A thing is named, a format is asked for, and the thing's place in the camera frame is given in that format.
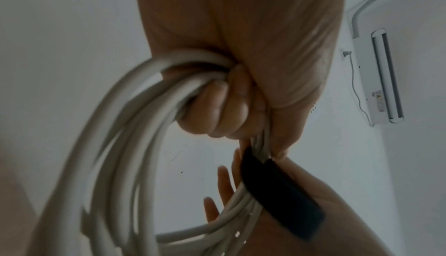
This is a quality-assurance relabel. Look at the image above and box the person's right hand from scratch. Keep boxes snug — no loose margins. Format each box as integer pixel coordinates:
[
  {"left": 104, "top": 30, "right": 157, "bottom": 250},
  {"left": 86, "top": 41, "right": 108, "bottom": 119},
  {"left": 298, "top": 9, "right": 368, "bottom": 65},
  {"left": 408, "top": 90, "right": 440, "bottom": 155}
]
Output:
[{"left": 203, "top": 139, "right": 408, "bottom": 256}]

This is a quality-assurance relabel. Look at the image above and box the white wall air conditioner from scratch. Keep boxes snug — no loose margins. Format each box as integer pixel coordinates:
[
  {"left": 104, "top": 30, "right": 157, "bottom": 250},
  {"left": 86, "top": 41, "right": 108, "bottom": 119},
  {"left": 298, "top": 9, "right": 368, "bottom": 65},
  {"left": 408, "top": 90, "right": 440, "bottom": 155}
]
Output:
[{"left": 351, "top": 27, "right": 406, "bottom": 126}]

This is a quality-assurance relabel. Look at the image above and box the white air conditioner pipe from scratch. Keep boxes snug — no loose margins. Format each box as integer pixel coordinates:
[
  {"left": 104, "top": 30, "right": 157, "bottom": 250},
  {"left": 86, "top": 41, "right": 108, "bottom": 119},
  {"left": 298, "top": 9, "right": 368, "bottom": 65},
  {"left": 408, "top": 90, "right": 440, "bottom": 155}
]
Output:
[{"left": 351, "top": 0, "right": 415, "bottom": 39}]

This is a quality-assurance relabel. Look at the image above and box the person's left hand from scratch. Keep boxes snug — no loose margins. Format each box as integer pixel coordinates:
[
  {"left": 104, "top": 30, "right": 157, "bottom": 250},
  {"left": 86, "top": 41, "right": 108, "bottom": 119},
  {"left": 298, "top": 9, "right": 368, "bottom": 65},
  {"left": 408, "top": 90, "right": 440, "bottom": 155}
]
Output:
[{"left": 132, "top": 0, "right": 349, "bottom": 159}]

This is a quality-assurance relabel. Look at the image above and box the air conditioner power cord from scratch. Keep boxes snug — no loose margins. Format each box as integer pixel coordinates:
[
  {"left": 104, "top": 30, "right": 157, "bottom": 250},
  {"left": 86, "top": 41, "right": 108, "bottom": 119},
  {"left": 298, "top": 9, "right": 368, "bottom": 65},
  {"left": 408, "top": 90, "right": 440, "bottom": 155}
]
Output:
[{"left": 341, "top": 49, "right": 376, "bottom": 128}]

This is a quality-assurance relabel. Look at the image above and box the white charging cable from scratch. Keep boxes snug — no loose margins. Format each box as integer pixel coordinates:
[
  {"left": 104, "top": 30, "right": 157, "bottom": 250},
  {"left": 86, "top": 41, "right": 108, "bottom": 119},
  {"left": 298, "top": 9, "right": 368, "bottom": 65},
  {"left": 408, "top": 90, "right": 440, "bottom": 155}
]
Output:
[{"left": 29, "top": 48, "right": 274, "bottom": 256}]

